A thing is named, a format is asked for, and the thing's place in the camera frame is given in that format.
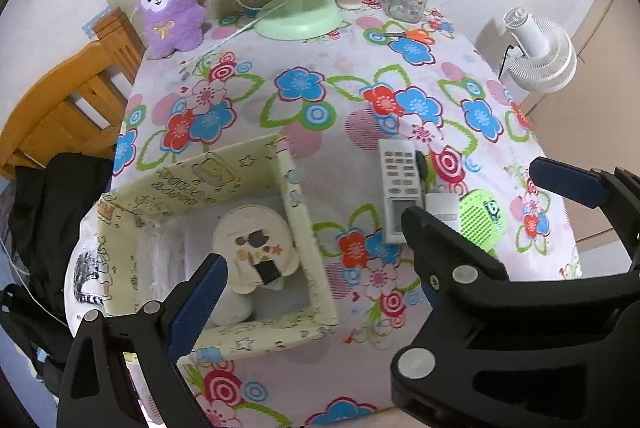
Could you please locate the white standing fan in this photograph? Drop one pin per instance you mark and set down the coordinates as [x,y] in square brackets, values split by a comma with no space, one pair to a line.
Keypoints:
[545,58]

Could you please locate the printed cream storage box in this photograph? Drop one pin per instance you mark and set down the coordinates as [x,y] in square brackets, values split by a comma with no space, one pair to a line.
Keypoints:
[200,178]

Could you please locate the wooden chair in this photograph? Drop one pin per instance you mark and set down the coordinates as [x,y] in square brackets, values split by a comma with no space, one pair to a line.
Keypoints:
[50,108]

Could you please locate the white power adapter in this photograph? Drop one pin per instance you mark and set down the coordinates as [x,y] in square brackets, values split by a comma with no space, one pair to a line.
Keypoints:
[442,205]

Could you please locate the white remote control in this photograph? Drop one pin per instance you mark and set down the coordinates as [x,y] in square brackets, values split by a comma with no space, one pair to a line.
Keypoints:
[397,173]

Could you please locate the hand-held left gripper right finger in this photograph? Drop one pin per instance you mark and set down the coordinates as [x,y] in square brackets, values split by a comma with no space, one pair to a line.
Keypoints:
[430,294]

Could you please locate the purple plush toy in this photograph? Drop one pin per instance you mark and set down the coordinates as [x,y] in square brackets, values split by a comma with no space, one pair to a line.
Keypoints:
[170,23]

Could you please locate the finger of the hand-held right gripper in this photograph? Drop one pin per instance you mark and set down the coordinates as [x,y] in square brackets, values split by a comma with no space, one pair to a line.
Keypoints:
[565,180]
[500,323]

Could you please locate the black bag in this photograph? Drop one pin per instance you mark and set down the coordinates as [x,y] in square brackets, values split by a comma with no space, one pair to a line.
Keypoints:
[30,333]

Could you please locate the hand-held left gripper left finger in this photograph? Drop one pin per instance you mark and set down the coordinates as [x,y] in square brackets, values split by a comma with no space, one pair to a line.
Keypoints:
[197,308]

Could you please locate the white printed cloth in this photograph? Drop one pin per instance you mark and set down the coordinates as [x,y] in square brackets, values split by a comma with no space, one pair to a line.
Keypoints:
[85,268]

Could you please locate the black clothing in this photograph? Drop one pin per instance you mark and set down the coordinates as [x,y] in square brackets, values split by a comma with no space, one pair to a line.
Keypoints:
[55,208]

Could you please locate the beige wooden door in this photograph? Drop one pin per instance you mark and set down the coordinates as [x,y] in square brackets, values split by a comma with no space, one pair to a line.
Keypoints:
[600,33]

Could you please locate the floral tablecloth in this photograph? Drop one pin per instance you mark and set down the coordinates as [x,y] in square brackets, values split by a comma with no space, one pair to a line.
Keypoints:
[325,73]

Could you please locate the green round perforated case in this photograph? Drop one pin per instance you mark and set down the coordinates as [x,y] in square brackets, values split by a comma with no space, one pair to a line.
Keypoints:
[475,218]

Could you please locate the blue patterned paper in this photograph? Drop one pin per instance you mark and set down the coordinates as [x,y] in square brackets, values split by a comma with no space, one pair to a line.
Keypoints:
[95,21]

